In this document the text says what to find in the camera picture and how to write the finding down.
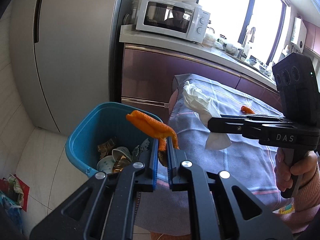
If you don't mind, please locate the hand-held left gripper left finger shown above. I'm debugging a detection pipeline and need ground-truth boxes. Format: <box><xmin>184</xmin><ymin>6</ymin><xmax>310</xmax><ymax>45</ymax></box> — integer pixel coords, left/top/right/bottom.
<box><xmin>29</xmin><ymin>138</ymin><xmax>159</xmax><ymax>240</ymax></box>

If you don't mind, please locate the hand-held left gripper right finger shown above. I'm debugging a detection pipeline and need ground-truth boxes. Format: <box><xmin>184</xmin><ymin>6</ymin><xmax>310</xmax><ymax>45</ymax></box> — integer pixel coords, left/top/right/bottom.
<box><xmin>167</xmin><ymin>136</ymin><xmax>293</xmax><ymax>240</ymax></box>

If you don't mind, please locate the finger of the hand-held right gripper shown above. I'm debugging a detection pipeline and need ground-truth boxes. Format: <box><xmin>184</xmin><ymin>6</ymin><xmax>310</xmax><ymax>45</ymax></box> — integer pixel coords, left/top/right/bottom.
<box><xmin>220</xmin><ymin>114</ymin><xmax>294</xmax><ymax>125</ymax></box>
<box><xmin>207</xmin><ymin>117</ymin><xmax>275</xmax><ymax>140</ymax></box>

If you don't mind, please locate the large orange peel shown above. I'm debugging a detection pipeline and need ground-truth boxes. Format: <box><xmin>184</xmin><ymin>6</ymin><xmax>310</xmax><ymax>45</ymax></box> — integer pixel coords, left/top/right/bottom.
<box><xmin>126</xmin><ymin>110</ymin><xmax>178</xmax><ymax>152</ymax></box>

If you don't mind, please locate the white tissue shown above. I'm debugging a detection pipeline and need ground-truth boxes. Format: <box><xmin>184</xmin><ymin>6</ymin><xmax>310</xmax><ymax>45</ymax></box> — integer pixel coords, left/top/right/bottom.
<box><xmin>182</xmin><ymin>81</ymin><xmax>232</xmax><ymax>150</ymax></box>

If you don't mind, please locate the blue plastic bin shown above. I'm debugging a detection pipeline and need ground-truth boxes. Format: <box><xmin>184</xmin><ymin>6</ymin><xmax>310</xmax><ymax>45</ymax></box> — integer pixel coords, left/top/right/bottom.
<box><xmin>65</xmin><ymin>102</ymin><xmax>168</xmax><ymax>179</ymax></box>

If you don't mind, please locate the person's right hand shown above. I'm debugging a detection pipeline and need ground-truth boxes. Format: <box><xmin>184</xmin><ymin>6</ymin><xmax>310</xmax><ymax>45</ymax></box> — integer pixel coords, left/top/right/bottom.
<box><xmin>274</xmin><ymin>150</ymin><xmax>320</xmax><ymax>193</ymax></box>

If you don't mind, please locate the silver foil wrapper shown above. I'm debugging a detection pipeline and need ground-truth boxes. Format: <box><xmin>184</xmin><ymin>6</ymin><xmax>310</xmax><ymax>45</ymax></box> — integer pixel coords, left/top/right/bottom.
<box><xmin>132</xmin><ymin>138</ymin><xmax>152</xmax><ymax>160</ymax></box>

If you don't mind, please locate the checkered blue tablecloth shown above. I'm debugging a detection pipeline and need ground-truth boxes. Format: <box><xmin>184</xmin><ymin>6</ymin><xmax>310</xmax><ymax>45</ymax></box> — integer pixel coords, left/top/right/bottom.
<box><xmin>134</xmin><ymin>74</ymin><xmax>300</xmax><ymax>233</ymax></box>

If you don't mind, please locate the gold foil wrapper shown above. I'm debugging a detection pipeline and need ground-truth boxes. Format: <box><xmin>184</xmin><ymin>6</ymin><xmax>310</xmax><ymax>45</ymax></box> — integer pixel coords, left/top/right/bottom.
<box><xmin>97</xmin><ymin>137</ymin><xmax>117</xmax><ymax>158</ymax></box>
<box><xmin>112</xmin><ymin>155</ymin><xmax>132</xmax><ymax>173</ymax></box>

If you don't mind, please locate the broken ceramic bowl shard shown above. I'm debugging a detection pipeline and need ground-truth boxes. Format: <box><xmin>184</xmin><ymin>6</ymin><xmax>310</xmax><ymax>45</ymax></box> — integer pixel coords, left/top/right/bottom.
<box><xmin>112</xmin><ymin>147</ymin><xmax>132</xmax><ymax>162</ymax></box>
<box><xmin>97</xmin><ymin>155</ymin><xmax>116</xmax><ymax>174</ymax></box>

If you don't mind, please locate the white water heater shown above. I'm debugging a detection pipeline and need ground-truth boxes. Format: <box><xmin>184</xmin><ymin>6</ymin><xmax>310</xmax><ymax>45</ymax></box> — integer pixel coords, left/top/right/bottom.
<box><xmin>290</xmin><ymin>17</ymin><xmax>307</xmax><ymax>53</ymax></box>

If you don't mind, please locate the metal kitchen faucet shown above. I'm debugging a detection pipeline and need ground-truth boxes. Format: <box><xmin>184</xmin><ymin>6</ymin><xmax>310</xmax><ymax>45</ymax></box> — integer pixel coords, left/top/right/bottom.
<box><xmin>241</xmin><ymin>26</ymin><xmax>257</xmax><ymax>55</ymax></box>

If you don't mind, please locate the clear food container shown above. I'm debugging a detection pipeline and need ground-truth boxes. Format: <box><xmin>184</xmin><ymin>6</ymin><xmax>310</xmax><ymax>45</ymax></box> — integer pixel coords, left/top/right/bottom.
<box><xmin>202</xmin><ymin>32</ymin><xmax>216</xmax><ymax>48</ymax></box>

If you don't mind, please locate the purple kitchen cabinet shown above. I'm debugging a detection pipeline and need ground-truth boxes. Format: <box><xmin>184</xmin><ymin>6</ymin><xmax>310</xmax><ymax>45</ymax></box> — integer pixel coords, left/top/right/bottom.
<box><xmin>121</xmin><ymin>42</ymin><xmax>283</xmax><ymax>115</ymax></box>

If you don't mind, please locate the kitchen window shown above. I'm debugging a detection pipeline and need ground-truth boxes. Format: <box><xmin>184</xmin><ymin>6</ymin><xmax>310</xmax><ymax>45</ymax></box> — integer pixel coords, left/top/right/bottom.
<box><xmin>196</xmin><ymin>0</ymin><xmax>288</xmax><ymax>65</ymax></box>

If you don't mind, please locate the white microwave oven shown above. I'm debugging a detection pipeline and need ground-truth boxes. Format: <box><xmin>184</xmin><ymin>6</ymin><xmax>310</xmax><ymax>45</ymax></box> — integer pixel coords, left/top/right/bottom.
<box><xmin>136</xmin><ymin>0</ymin><xmax>210</xmax><ymax>43</ymax></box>

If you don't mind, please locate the red paper bag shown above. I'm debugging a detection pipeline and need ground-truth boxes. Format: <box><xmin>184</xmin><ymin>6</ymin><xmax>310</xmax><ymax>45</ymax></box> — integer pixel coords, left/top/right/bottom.
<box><xmin>0</xmin><ymin>174</ymin><xmax>30</xmax><ymax>212</ymax></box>

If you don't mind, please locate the silver refrigerator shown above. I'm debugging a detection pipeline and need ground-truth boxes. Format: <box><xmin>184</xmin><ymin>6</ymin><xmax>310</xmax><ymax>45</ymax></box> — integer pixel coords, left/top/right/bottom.
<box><xmin>9</xmin><ymin>0</ymin><xmax>125</xmax><ymax>137</ymax></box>

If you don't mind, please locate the blue plastic bag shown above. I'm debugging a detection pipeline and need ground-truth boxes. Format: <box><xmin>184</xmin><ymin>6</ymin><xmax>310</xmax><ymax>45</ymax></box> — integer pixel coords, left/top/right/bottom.
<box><xmin>0</xmin><ymin>190</ymin><xmax>23</xmax><ymax>230</ymax></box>

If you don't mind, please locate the purple wall cabinet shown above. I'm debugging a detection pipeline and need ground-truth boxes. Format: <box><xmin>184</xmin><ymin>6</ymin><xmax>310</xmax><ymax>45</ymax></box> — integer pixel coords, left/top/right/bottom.
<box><xmin>304</xmin><ymin>20</ymin><xmax>320</xmax><ymax>53</ymax></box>

